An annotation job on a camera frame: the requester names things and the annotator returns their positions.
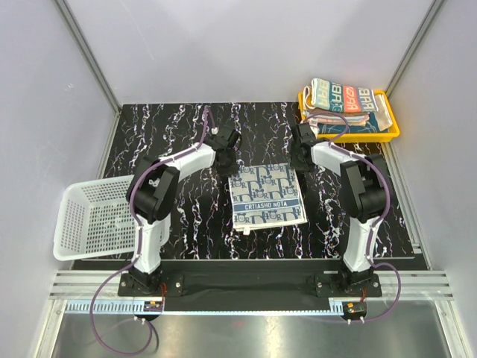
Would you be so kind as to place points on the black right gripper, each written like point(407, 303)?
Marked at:
point(298, 166)

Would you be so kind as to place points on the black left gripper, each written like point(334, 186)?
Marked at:
point(226, 171)

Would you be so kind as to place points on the blue white patterned towel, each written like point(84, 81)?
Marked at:
point(266, 196)

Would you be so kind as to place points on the pink white rabbit towel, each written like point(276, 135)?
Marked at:
point(343, 121)

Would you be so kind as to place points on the striped rabbit text towel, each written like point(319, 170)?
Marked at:
point(327, 95)

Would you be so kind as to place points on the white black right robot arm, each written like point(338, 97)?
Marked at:
point(365, 194)

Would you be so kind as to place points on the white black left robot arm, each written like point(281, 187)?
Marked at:
point(153, 190)

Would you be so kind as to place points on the yellow plastic tray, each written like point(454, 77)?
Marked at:
point(367, 133)

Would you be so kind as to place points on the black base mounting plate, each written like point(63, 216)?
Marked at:
point(154, 284)

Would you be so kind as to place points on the white plastic laundry basket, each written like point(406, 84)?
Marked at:
point(94, 220)

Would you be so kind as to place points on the right orange connector box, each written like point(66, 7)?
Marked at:
point(355, 309)

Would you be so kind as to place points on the orange connector box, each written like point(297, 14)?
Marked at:
point(153, 306)
point(355, 309)

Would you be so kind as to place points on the left orange connector box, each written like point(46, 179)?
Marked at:
point(153, 306)

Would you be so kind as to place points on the aluminium frame rail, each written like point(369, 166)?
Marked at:
point(408, 286)

